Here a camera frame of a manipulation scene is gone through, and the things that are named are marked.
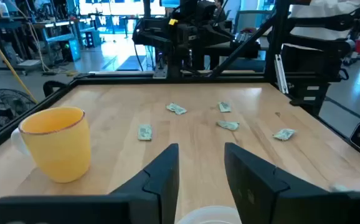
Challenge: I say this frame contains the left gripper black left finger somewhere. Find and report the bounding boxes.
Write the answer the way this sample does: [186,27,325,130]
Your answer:
[110,143,180,224]

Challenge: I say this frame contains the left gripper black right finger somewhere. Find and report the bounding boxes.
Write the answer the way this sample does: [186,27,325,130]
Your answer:
[224,142,331,224]

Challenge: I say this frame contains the person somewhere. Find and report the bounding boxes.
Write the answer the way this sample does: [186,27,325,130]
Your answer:
[212,0,228,22]

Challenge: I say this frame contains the clear plastic round container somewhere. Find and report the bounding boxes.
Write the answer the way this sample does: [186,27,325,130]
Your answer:
[175,205,243,224]

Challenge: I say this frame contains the white aluminium bars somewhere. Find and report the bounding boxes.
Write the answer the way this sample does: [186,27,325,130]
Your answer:
[273,54,290,95]

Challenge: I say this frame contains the yellow ceramic mug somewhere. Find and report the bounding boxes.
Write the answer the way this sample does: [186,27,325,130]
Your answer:
[11,106,92,184]

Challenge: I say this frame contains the black equipment cart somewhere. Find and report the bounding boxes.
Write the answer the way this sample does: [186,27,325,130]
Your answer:
[281,43,349,116]

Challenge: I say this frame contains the blue workbench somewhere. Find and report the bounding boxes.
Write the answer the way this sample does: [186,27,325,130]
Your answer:
[32,18,97,63]

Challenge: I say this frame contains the black floor fan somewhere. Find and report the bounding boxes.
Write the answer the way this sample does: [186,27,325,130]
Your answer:
[0,88,37,130]

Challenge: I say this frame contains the white bottle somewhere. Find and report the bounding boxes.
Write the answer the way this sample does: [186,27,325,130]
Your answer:
[0,1,10,18]

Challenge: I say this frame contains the black metal table frame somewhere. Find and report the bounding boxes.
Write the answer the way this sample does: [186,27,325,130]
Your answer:
[0,0,360,166]

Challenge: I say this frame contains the coiled black cable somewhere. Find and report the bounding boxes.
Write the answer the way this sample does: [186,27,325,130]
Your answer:
[42,80,69,98]

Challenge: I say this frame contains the yellow hose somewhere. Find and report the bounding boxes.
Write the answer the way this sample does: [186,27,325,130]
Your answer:
[0,21,39,105]

